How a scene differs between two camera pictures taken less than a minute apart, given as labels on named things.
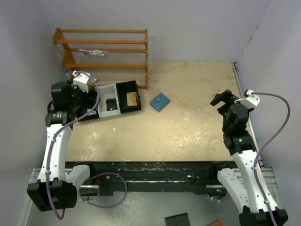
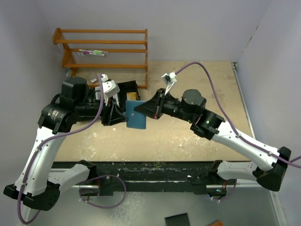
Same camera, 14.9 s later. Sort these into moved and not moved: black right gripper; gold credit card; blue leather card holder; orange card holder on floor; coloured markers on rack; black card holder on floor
Moved: black right gripper; blue leather card holder
Not moved: black card holder on floor; orange card holder on floor; gold credit card; coloured markers on rack
